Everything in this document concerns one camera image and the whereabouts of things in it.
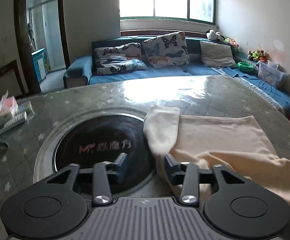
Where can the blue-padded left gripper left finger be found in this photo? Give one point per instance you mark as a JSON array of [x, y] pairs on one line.
[[102, 173]]

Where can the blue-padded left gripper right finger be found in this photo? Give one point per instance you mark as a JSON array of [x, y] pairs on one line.
[[186, 175]]

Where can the cream beige sweatshirt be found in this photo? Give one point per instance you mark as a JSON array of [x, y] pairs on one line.
[[236, 143]]

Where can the black round induction cooktop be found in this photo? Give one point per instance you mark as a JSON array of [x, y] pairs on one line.
[[104, 138]]

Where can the white remote control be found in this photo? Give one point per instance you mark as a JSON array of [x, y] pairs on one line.
[[15, 121]]

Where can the pink white tissue box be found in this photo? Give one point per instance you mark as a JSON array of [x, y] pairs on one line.
[[8, 108]]

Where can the butterfly pillow lying flat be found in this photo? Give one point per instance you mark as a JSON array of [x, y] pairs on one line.
[[119, 59]]

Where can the green plastic bowl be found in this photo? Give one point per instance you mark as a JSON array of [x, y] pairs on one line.
[[245, 67]]

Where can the grey beige cushion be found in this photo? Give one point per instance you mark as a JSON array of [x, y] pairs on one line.
[[216, 55]]

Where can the butterfly pillow upright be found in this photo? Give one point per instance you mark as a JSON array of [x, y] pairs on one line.
[[167, 50]]

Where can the clear plastic storage box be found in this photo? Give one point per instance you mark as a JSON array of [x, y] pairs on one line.
[[270, 75]]

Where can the blue white small cabinet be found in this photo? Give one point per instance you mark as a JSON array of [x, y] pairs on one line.
[[39, 62]]

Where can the colourful plush toys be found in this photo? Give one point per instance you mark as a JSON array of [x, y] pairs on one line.
[[257, 55]]

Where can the panda plush toy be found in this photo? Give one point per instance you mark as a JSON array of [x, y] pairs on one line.
[[214, 36]]

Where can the window with green frame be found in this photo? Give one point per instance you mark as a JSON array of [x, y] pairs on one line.
[[203, 11]]

